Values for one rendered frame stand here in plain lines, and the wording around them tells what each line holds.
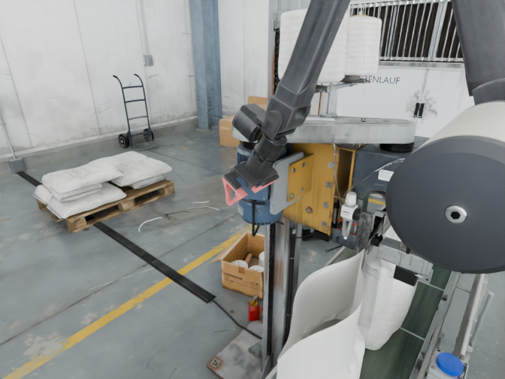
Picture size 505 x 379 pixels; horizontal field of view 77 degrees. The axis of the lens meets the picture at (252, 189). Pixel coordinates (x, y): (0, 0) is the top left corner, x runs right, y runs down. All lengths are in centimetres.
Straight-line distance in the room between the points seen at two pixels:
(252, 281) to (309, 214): 122
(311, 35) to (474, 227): 48
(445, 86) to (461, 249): 349
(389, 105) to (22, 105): 472
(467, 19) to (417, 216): 38
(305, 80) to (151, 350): 184
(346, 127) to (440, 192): 74
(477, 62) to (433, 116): 319
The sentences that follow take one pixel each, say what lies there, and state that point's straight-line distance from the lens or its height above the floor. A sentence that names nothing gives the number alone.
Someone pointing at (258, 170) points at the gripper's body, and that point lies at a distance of 71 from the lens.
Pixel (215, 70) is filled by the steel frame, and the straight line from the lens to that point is 697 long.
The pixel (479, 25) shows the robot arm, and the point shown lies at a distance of 53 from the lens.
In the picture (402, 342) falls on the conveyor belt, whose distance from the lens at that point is 175.
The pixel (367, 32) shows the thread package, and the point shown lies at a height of 164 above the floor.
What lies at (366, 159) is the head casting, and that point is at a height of 131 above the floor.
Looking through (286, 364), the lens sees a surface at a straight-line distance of 75.
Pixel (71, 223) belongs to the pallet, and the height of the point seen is 10.
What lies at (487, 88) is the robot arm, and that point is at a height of 156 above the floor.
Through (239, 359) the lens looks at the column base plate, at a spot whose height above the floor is 2.
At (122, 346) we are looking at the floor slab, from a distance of 223.
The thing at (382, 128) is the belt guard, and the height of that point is 141.
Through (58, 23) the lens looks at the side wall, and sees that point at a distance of 568.
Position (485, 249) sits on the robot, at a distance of 19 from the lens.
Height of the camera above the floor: 161
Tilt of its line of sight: 24 degrees down
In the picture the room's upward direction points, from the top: straight up
